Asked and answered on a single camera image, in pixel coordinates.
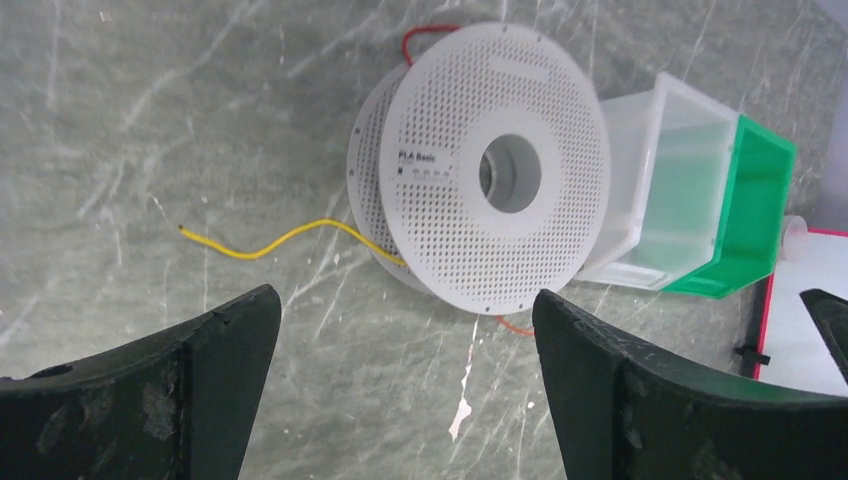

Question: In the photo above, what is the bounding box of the pink framed whiteboard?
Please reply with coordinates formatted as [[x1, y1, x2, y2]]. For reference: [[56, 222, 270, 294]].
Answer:
[[753, 229, 847, 397]]

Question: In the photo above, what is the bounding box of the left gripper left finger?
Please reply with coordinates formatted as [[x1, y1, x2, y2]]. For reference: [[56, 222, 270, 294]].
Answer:
[[1, 285, 281, 479]]

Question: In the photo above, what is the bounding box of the yellow cable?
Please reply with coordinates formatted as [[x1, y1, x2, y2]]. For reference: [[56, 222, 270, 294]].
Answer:
[[177, 218, 409, 269]]

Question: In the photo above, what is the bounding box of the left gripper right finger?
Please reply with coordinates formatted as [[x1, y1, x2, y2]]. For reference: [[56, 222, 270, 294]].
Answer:
[[532, 290, 847, 479]]

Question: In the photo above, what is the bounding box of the small clear plastic jar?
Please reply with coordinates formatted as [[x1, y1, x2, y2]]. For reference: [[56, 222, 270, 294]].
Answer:
[[778, 215, 808, 261]]

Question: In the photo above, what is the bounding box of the clear white plastic bin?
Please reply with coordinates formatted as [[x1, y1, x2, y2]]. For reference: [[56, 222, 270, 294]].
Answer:
[[576, 73, 739, 291]]

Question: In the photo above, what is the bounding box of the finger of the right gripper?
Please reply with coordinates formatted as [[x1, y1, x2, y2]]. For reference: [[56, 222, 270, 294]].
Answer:
[[799, 289, 847, 381]]

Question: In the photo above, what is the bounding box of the green plastic bin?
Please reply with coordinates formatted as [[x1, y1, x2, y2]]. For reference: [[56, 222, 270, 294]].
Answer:
[[663, 114, 797, 299]]

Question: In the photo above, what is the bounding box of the white cable spool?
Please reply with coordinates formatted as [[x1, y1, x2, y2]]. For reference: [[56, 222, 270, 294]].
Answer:
[[346, 22, 612, 316]]

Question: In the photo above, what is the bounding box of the red orange wound cable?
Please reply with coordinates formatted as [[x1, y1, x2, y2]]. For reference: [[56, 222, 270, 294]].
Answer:
[[401, 23, 462, 68]]

